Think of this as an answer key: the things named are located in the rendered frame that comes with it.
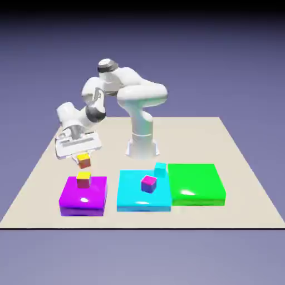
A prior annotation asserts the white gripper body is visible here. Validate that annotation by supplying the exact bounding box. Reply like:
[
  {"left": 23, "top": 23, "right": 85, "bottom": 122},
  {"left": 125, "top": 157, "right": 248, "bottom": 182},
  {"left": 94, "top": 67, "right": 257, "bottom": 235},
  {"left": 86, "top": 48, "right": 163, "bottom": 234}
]
[{"left": 55, "top": 132, "right": 103, "bottom": 160}]

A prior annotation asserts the small yellow cube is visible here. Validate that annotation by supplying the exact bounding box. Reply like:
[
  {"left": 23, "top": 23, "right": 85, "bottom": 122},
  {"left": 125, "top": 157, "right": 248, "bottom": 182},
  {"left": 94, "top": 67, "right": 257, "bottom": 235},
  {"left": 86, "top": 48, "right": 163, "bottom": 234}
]
[
  {"left": 76, "top": 153, "right": 92, "bottom": 169},
  {"left": 76, "top": 171, "right": 92, "bottom": 189}
]

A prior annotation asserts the small magenta cube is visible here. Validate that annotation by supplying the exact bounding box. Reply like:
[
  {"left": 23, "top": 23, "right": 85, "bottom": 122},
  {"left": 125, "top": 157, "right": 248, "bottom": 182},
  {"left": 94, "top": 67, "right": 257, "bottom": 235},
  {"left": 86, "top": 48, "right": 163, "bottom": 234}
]
[{"left": 140, "top": 175, "right": 158, "bottom": 193}]

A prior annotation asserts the small cyan cube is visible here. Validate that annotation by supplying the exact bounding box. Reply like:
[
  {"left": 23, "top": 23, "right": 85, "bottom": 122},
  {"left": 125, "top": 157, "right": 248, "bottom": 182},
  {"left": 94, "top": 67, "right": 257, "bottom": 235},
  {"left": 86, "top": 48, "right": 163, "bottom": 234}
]
[{"left": 154, "top": 162, "right": 168, "bottom": 178}]

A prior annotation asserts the large purple box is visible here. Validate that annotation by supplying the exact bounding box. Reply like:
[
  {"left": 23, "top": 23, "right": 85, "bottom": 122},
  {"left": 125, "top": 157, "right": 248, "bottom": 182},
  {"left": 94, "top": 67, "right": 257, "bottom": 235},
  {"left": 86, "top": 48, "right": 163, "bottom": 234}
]
[{"left": 58, "top": 176, "right": 108, "bottom": 217}]

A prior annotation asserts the large cyan box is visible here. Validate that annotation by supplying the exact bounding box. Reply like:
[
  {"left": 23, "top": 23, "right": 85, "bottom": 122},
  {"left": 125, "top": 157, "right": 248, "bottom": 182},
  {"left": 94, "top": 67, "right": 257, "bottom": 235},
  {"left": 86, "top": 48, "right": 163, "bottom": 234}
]
[{"left": 116, "top": 170, "right": 173, "bottom": 213}]

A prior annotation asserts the large green box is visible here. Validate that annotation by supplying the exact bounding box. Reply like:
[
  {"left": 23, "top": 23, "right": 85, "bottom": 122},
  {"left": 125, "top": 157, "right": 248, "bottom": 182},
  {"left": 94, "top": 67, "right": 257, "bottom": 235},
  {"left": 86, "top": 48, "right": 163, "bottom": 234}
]
[{"left": 168, "top": 163, "right": 227, "bottom": 207}]

